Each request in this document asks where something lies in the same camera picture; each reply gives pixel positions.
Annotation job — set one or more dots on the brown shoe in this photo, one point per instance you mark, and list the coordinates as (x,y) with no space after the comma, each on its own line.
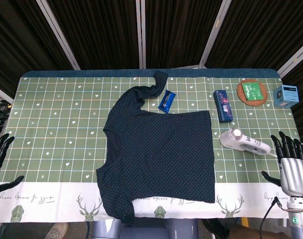
(55,231)

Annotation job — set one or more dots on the black shoe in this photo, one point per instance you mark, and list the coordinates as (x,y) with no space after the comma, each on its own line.
(216,230)

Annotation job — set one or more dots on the green flat packet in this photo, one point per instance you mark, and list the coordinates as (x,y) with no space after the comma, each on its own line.
(252,91)

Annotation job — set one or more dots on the navy polka dot t-shirt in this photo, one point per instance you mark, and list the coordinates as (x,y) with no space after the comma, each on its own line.
(161,149)

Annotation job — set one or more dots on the round wooden coaster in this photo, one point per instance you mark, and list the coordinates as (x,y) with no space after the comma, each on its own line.
(240,98)

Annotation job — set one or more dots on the small light blue box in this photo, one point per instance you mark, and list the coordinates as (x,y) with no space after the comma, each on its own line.
(286,98)

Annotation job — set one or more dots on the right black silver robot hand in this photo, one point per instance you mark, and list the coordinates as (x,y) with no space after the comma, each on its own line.
(295,174)

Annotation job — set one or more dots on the dark brown pleated curtain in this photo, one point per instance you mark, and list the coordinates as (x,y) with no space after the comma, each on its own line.
(260,32)
(178,32)
(99,32)
(17,37)

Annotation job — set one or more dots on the green checkered tablecloth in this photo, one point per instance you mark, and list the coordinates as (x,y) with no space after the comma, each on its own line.
(54,124)

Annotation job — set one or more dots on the white partition post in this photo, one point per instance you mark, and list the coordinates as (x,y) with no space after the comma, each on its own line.
(141,32)
(294,61)
(59,35)
(2,94)
(214,32)

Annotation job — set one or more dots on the blue snack packet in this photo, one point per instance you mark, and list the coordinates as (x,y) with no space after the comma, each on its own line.
(166,100)

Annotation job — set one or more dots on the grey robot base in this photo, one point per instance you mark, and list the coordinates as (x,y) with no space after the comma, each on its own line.
(146,230)

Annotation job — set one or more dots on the white handheld garment steamer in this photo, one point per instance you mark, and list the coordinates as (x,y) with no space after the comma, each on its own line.
(231,142)

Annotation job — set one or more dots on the long dark blue box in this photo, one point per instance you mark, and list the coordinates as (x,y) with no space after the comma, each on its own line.
(223,107)

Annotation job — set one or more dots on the small yellow object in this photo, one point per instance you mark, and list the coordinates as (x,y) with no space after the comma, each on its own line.
(245,222)

